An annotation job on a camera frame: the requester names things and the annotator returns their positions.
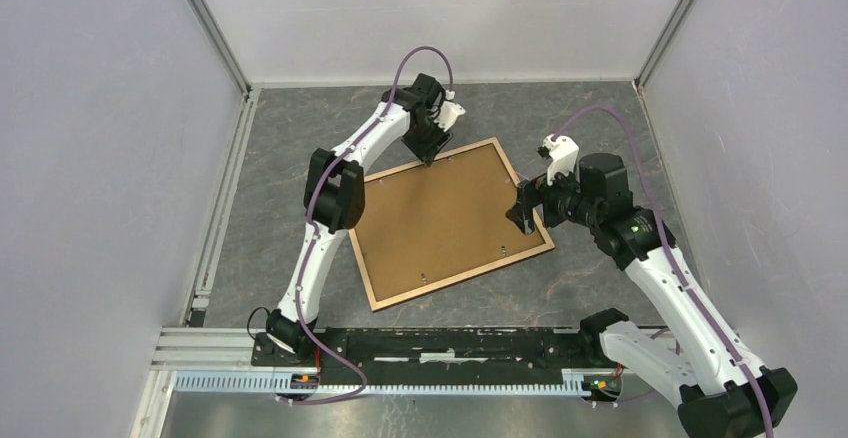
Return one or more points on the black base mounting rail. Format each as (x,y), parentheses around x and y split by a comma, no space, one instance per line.
(473,357)

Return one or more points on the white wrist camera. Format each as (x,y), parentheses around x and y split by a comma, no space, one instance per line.
(449,112)
(562,152)

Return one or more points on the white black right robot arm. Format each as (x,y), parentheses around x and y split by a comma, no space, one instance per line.
(716,384)

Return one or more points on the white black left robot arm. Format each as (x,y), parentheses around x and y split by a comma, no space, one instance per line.
(334,201)

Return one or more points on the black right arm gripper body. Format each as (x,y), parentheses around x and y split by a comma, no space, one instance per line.
(563,200)

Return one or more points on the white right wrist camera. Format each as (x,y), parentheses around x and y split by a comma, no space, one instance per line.
(562,152)

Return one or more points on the brown backing board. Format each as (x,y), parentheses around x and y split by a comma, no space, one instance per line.
(444,223)

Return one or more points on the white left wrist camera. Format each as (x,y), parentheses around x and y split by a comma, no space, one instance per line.
(449,112)

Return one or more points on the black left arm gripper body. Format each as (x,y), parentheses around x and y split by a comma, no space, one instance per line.
(427,123)

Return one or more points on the light wooden picture frame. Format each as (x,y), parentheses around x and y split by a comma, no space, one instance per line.
(457,276)

